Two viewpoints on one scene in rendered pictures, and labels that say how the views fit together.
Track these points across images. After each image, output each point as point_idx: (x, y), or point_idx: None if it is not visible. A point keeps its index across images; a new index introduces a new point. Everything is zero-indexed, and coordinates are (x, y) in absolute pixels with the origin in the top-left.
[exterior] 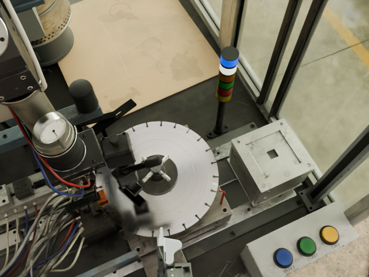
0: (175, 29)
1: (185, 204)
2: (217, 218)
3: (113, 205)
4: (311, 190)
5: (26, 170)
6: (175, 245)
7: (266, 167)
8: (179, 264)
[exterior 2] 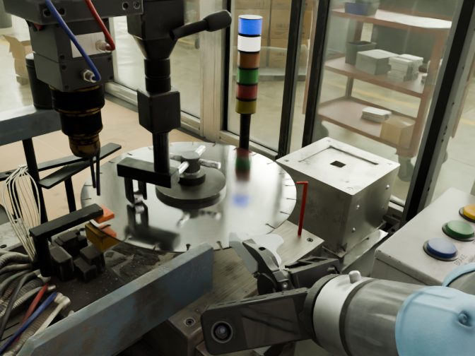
0: (140, 130)
1: (256, 204)
2: (305, 251)
3: (127, 227)
4: (406, 210)
5: None
6: (273, 239)
7: (340, 175)
8: (295, 263)
